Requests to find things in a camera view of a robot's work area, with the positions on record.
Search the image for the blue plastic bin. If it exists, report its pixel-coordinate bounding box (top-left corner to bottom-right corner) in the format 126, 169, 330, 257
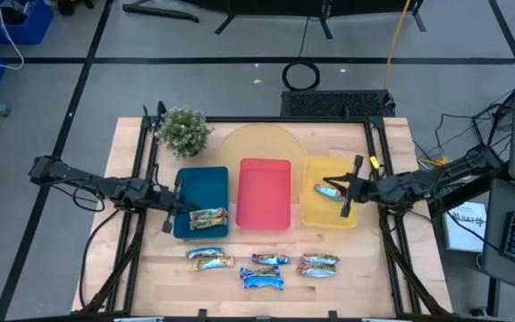
173, 165, 231, 240

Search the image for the round wooden board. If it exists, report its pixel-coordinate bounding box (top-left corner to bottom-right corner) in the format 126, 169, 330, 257
215, 123, 308, 202

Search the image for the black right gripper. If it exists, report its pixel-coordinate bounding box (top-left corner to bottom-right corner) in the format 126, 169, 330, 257
322, 155, 393, 219

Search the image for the black and orange device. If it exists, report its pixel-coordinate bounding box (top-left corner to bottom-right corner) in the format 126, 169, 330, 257
55, 0, 96, 17

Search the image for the black perforated computer case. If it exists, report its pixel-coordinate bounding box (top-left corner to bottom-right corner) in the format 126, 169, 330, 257
280, 89, 396, 118

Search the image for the yellow hanging cable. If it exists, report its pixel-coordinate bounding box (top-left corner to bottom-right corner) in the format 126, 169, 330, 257
382, 0, 413, 90

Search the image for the red Quaker Chewy granola bar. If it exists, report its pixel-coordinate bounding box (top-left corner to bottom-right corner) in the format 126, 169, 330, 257
300, 253, 342, 266
296, 263, 337, 279
314, 183, 345, 203

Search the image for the black aluminium rig frame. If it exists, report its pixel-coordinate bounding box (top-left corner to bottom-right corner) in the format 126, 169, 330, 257
72, 101, 454, 322

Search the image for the yellow plastic bin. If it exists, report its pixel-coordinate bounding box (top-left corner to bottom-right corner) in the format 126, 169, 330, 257
300, 155, 359, 230

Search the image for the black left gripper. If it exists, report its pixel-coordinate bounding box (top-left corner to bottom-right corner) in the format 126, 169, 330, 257
148, 175, 201, 233

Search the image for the blue purple Quaker granola bar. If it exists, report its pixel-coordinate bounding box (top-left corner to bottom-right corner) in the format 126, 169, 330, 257
251, 253, 291, 267
239, 266, 282, 280
242, 275, 285, 291

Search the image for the white printed paper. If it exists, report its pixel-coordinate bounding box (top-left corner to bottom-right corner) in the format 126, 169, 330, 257
443, 200, 489, 254

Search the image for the grey workstation desk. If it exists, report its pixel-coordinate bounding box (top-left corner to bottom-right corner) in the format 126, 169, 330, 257
480, 177, 515, 300

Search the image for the coiled black cable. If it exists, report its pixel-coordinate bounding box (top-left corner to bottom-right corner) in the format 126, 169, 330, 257
282, 60, 321, 92

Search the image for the yellow tape strip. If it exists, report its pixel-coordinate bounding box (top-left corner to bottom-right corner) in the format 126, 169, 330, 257
419, 156, 450, 169

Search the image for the pink plastic bin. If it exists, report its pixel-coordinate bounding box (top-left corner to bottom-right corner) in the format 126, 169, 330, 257
234, 157, 293, 232

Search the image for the potted plant with white flowers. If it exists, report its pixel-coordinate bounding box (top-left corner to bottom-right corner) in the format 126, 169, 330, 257
156, 106, 214, 159

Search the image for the black metal stand foot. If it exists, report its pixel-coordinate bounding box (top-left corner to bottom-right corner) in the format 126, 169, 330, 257
122, 3, 199, 23

